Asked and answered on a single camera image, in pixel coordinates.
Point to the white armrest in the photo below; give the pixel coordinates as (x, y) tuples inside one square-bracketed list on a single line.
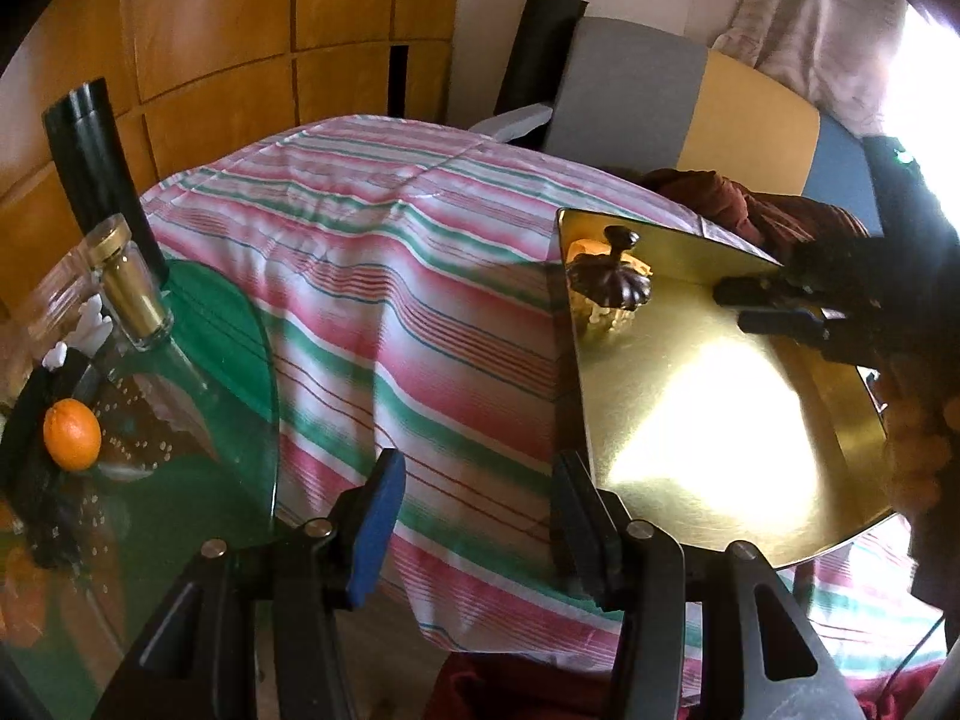
[(514, 122)]

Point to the striped blanket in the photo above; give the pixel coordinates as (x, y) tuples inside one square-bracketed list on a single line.
[(375, 277)]

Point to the person's right hand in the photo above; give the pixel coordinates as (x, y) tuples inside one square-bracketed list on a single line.
[(911, 450)]

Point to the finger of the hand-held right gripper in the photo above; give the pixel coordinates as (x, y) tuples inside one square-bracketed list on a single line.
[(784, 326), (750, 291)]

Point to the white plastic piece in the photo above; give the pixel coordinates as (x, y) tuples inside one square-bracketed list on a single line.
[(91, 324)]

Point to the pale curtain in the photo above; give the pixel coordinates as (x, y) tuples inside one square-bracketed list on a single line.
[(810, 15)]

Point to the black rolled mat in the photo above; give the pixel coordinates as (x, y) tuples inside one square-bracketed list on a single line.
[(536, 45)]

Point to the wooden wardrobe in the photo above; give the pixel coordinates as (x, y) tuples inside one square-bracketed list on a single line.
[(225, 30)]

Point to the black tube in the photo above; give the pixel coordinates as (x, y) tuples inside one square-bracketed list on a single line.
[(90, 165)]

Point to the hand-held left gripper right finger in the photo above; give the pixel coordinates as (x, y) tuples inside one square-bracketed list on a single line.
[(589, 532)]

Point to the orange fruit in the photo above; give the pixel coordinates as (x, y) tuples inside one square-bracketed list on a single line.
[(71, 435)]

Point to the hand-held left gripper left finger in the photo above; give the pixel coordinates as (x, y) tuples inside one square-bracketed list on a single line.
[(375, 532)]

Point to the green glass table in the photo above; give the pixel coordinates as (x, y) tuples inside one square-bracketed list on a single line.
[(217, 390)]

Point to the black plastic holder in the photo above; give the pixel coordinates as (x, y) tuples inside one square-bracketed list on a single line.
[(34, 480)]

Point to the glass perfume bottle gold cap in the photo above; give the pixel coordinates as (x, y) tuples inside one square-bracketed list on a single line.
[(135, 292)]

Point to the dark red cloth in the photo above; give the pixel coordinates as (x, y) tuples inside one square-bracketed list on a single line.
[(510, 694)]

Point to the brown pumpkin-shaped lid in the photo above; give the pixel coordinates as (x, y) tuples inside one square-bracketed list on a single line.
[(607, 285)]

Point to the gold square tray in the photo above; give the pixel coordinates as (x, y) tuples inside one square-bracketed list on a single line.
[(712, 427)]

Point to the brown cloth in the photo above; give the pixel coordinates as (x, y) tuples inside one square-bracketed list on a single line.
[(720, 202)]

